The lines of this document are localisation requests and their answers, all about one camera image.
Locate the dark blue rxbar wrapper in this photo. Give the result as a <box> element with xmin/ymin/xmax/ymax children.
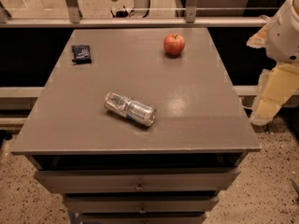
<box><xmin>71</xmin><ymin>45</ymin><xmax>92</xmax><ymax>63</ymax></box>

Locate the crushed silver can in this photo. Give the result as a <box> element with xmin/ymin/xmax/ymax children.
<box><xmin>104</xmin><ymin>91</ymin><xmax>156</xmax><ymax>127</ymax></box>

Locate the grey metal railing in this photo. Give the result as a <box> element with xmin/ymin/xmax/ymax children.
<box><xmin>0</xmin><ymin>0</ymin><xmax>270</xmax><ymax>28</ymax></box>

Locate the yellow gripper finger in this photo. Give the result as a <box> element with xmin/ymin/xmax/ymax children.
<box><xmin>247</xmin><ymin>24</ymin><xmax>269</xmax><ymax>49</ymax></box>
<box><xmin>249</xmin><ymin>63</ymin><xmax>299</xmax><ymax>126</ymax></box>

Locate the grey drawer cabinet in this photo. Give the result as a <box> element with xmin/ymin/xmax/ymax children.
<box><xmin>12</xmin><ymin>28</ymin><xmax>260</xmax><ymax>224</ymax></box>

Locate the drawer with knob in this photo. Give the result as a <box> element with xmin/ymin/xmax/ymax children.
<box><xmin>64</xmin><ymin>195</ymin><xmax>219</xmax><ymax>214</ymax></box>
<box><xmin>35</xmin><ymin>168</ymin><xmax>240</xmax><ymax>194</ymax></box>

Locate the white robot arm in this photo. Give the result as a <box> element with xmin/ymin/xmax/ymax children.
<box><xmin>247</xmin><ymin>0</ymin><xmax>299</xmax><ymax>126</ymax></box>

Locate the top drawer with knob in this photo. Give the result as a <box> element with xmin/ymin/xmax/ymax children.
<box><xmin>35</xmin><ymin>168</ymin><xmax>240</xmax><ymax>194</ymax></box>

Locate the red apple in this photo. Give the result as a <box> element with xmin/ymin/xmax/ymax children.
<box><xmin>164</xmin><ymin>33</ymin><xmax>185</xmax><ymax>56</ymax></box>

